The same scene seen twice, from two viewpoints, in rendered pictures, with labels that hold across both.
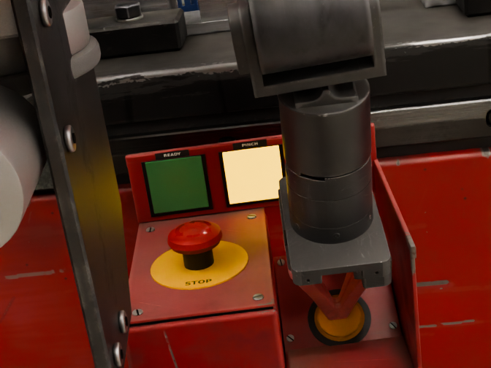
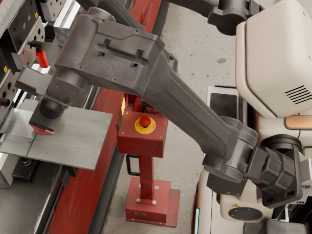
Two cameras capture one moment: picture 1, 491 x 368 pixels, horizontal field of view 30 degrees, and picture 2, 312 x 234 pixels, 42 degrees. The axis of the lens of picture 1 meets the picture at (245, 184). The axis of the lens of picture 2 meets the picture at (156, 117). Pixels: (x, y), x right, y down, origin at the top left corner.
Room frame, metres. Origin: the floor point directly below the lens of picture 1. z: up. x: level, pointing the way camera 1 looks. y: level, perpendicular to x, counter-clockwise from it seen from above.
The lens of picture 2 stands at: (0.47, 0.81, 1.93)
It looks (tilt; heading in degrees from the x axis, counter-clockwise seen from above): 55 degrees down; 276
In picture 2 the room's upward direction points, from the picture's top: straight up
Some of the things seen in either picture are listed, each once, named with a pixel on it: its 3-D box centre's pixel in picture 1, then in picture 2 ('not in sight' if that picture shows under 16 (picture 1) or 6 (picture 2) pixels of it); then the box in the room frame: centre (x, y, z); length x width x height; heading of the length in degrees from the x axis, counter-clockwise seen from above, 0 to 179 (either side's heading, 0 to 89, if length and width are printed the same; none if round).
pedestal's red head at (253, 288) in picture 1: (267, 285); (144, 119); (0.60, -0.01, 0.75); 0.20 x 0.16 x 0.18; 88
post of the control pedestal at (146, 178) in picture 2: not in sight; (146, 167); (0.60, -0.01, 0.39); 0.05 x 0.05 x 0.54; 88
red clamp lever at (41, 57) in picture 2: not in sight; (38, 54); (0.88, 0.07, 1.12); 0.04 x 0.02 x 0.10; 174
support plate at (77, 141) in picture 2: not in sight; (57, 132); (0.81, 0.24, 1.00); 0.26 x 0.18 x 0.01; 174
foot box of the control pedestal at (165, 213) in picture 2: not in sight; (153, 200); (0.58, 0.00, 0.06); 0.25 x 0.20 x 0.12; 178
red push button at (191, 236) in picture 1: (196, 250); (145, 123); (0.60, 0.04, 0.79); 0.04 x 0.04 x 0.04
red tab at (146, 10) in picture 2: not in sight; (147, 9); (0.69, -0.78, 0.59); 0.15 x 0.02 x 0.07; 84
